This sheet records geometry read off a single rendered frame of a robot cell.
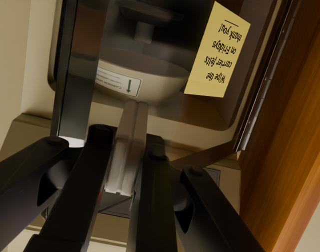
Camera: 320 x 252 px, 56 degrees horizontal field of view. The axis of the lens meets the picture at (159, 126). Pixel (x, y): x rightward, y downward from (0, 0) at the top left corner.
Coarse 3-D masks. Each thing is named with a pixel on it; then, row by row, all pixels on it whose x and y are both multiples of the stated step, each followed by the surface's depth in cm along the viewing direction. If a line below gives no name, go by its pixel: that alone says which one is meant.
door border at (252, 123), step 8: (296, 0) 36; (296, 8) 37; (288, 16) 36; (296, 16) 37; (64, 24) 16; (288, 24) 37; (280, 32) 36; (280, 40) 37; (280, 48) 38; (272, 56) 37; (280, 56) 39; (272, 64) 39; (264, 80) 39; (264, 88) 40; (256, 96) 39; (264, 96) 40; (256, 104) 40; (248, 120) 40; (256, 120) 42; (248, 128) 42; (240, 144) 42
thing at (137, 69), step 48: (96, 0) 16; (144, 0) 18; (192, 0) 22; (240, 0) 26; (288, 0) 34; (96, 48) 17; (144, 48) 20; (192, 48) 24; (96, 96) 18; (144, 96) 22; (192, 96) 27; (240, 96) 35; (192, 144) 31
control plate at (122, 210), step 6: (204, 168) 42; (210, 168) 42; (210, 174) 42; (216, 174) 42; (216, 180) 42; (120, 204) 38; (126, 204) 38; (108, 210) 37; (114, 210) 37; (120, 210) 38; (126, 210) 38; (120, 216) 37; (126, 216) 37
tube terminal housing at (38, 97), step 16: (32, 0) 37; (48, 0) 37; (32, 16) 38; (48, 16) 38; (32, 32) 38; (48, 32) 38; (32, 48) 39; (48, 48) 39; (32, 64) 40; (48, 64) 40; (32, 80) 41; (48, 80) 43; (32, 96) 41; (48, 96) 41; (32, 112) 42; (48, 112) 42; (16, 240) 50
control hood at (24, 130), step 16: (16, 128) 39; (32, 128) 40; (48, 128) 40; (16, 144) 39; (0, 160) 37; (224, 160) 44; (224, 176) 42; (240, 176) 43; (224, 192) 41; (32, 224) 35; (96, 224) 37; (112, 224) 37; (128, 224) 37; (96, 240) 36; (112, 240) 36
